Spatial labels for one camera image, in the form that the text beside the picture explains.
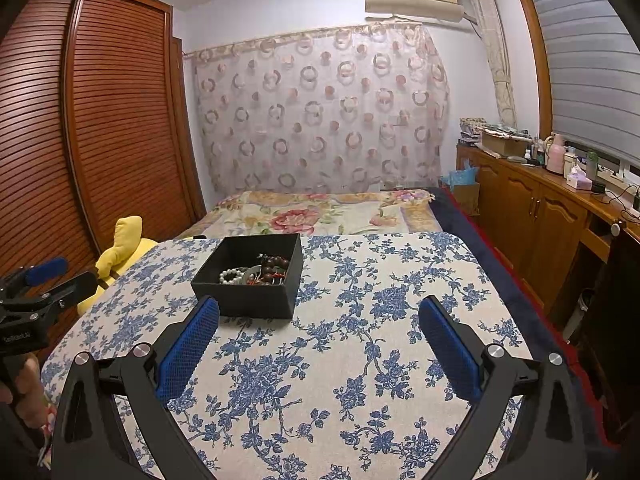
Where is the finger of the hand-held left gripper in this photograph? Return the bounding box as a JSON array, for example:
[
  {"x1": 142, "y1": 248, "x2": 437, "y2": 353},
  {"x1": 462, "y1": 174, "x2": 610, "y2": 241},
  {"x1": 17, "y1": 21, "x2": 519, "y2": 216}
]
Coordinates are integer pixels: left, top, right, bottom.
[
  {"x1": 12, "y1": 270, "x2": 99, "y2": 322},
  {"x1": 0, "y1": 258, "x2": 70, "y2": 295}
]

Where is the brown slatted wooden wardrobe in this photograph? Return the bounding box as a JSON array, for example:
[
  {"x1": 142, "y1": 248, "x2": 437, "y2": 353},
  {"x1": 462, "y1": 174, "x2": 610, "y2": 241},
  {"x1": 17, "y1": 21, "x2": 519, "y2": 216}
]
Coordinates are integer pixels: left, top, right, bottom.
[{"x1": 0, "y1": 0, "x2": 209, "y2": 353}]

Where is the blue floral tablecloth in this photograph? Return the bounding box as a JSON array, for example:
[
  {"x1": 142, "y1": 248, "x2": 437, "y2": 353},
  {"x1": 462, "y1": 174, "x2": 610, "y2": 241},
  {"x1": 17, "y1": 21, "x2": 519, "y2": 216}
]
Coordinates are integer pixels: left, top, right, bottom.
[{"x1": 39, "y1": 232, "x2": 527, "y2": 480}]

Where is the black jewelry box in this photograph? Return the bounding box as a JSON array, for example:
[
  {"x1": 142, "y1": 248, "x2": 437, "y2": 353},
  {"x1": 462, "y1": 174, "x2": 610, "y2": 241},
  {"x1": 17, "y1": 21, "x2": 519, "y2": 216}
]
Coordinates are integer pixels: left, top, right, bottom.
[{"x1": 190, "y1": 232, "x2": 303, "y2": 320}]

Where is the beige patterned side curtain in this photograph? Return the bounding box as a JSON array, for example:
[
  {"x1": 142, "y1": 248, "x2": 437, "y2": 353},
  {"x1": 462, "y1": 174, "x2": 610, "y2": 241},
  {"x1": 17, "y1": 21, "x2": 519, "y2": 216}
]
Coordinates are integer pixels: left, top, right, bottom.
[{"x1": 462, "y1": 0, "x2": 519, "y2": 132}]

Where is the person's left hand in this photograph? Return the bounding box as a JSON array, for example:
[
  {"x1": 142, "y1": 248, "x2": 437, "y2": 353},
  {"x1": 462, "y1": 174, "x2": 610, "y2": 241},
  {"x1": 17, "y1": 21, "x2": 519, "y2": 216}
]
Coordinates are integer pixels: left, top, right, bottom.
[{"x1": 0, "y1": 352, "x2": 51, "y2": 436}]

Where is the pink thermos jug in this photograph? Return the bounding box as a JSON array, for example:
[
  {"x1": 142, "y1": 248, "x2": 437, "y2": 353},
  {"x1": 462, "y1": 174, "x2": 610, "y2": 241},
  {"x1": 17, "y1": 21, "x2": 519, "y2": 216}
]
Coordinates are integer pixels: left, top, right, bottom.
[{"x1": 545, "y1": 132, "x2": 567, "y2": 176}]

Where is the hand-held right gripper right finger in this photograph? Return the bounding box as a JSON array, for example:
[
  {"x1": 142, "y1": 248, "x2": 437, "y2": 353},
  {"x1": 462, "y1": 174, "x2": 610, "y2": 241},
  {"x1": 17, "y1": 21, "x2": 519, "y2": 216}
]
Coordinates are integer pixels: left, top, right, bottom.
[{"x1": 417, "y1": 295, "x2": 602, "y2": 480}]

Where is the blue paper gift bag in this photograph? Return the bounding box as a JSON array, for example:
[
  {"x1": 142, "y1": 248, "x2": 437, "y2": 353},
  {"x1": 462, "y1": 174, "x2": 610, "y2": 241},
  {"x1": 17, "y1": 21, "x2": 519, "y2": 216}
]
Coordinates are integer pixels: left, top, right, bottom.
[{"x1": 438, "y1": 157, "x2": 481, "y2": 217}]

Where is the white waste bin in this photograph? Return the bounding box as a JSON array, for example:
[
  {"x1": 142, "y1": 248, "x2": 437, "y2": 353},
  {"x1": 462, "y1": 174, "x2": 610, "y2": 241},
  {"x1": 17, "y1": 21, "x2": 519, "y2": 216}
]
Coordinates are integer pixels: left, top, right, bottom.
[{"x1": 562, "y1": 289, "x2": 594, "y2": 345}]

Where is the pink tissue box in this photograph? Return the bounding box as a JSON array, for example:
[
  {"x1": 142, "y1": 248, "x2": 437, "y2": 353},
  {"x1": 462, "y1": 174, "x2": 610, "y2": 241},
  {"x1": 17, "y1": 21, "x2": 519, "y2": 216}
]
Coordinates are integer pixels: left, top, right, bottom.
[{"x1": 565, "y1": 165, "x2": 594, "y2": 192}]

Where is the person's left forearm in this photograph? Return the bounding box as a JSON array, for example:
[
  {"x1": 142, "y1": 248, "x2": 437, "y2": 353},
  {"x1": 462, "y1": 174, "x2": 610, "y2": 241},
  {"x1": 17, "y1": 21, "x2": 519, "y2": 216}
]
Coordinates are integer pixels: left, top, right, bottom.
[{"x1": 0, "y1": 400, "x2": 53, "y2": 480}]

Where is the grey window blind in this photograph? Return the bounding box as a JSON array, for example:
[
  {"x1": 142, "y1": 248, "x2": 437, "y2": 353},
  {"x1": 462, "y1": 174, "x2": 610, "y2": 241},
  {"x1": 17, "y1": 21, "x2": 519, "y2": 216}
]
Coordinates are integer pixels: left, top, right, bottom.
[{"x1": 520, "y1": 0, "x2": 640, "y2": 167}]

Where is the cardboard box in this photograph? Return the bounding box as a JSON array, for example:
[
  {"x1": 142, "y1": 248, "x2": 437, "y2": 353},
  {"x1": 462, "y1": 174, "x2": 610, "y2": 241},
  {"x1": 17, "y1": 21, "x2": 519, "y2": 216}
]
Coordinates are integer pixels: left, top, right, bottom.
[{"x1": 479, "y1": 129, "x2": 534, "y2": 159}]

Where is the sheer circle-patterned curtain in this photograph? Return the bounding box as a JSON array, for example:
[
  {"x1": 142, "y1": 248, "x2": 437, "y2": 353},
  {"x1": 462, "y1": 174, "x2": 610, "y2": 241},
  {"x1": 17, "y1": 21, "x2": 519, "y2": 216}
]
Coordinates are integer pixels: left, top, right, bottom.
[{"x1": 182, "y1": 23, "x2": 452, "y2": 194}]

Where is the brown wooden bead bracelet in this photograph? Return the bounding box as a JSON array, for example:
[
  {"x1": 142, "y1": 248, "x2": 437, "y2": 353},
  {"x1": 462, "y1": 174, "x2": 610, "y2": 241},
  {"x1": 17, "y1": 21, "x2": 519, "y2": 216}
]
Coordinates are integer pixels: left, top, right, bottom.
[{"x1": 257, "y1": 255, "x2": 292, "y2": 287}]

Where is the floral bed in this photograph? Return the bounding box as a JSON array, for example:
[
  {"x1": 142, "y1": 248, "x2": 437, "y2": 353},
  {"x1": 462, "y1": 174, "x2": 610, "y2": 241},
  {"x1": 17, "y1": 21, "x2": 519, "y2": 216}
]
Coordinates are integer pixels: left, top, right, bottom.
[{"x1": 175, "y1": 187, "x2": 444, "y2": 242}]

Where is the wooden sideboard cabinet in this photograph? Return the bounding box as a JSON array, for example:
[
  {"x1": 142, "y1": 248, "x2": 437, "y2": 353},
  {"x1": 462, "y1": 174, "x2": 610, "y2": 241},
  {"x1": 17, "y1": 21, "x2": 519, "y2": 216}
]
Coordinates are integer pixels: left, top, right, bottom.
[{"x1": 455, "y1": 142, "x2": 640, "y2": 323}]

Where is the yellow plush toy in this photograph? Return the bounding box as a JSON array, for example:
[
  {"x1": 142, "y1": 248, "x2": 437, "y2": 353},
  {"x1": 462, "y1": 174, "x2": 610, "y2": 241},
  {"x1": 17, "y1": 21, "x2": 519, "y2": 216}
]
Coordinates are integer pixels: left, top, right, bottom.
[{"x1": 76, "y1": 215, "x2": 159, "y2": 317}]

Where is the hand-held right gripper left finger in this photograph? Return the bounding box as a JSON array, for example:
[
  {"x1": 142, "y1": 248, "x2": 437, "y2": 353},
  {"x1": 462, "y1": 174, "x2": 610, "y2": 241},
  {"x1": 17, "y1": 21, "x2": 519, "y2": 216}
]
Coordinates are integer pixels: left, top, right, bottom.
[{"x1": 50, "y1": 295, "x2": 221, "y2": 480}]

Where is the dark blue blanket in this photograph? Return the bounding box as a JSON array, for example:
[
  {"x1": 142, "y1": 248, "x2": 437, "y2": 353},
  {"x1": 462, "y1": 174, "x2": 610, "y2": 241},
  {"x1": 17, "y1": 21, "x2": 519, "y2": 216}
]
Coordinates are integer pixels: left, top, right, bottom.
[{"x1": 425, "y1": 187, "x2": 618, "y2": 461}]

